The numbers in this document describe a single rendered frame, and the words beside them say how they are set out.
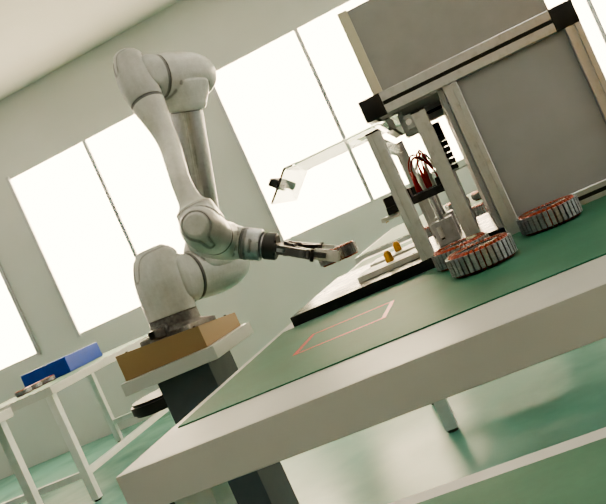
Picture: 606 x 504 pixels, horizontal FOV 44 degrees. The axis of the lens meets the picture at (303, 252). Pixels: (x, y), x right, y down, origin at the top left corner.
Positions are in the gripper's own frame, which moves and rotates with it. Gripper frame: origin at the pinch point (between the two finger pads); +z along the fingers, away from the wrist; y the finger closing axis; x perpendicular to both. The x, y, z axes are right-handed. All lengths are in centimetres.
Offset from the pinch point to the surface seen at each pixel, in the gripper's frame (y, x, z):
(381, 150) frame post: 44, 28, 14
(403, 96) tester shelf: 46, 38, 17
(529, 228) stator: 62, 16, 43
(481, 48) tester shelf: 46, 48, 31
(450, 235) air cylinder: 28.0, 10.4, 29.4
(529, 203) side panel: 45, 20, 44
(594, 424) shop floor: -47, -51, 80
